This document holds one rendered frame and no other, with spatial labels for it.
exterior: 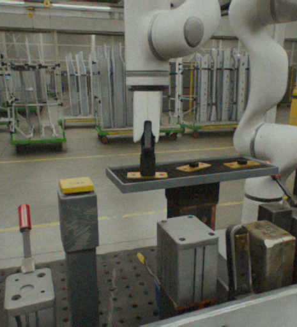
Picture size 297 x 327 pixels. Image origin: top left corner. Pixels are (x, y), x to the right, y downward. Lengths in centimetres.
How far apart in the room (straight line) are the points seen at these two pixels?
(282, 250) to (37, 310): 42
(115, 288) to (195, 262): 62
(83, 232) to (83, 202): 6
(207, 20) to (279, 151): 52
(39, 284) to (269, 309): 36
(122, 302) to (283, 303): 58
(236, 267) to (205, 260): 7
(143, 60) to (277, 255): 43
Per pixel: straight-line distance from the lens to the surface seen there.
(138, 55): 62
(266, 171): 78
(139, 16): 63
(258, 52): 99
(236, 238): 60
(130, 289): 113
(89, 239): 68
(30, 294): 53
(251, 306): 60
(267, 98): 101
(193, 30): 58
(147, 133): 62
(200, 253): 55
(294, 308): 62
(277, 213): 72
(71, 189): 64
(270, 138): 103
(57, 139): 647
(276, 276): 68
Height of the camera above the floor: 136
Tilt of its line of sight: 15 degrees down
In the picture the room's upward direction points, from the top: straight up
